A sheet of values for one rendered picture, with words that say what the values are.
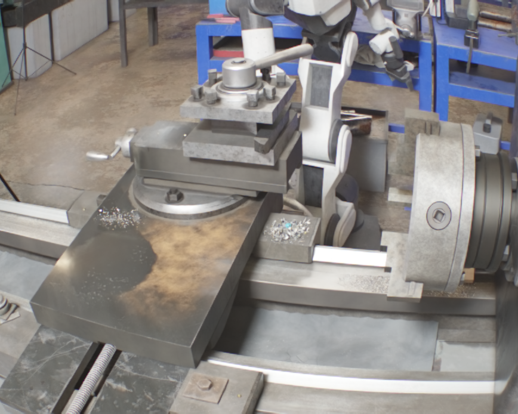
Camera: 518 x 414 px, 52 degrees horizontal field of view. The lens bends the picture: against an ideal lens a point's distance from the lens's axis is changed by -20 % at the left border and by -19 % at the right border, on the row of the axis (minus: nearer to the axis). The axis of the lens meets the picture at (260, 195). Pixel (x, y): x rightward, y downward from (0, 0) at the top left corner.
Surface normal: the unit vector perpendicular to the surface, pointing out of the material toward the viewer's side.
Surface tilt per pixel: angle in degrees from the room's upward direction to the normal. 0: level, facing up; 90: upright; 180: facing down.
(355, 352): 23
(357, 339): 1
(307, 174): 96
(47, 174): 0
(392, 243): 34
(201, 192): 0
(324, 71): 75
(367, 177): 90
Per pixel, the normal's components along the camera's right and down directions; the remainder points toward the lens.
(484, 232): -0.26, 0.36
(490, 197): -0.22, -0.22
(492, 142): -0.47, 0.47
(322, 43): -0.32, 0.87
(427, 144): -0.13, -0.62
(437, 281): -0.22, 0.80
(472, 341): -0.04, -0.86
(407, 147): -0.25, 0.57
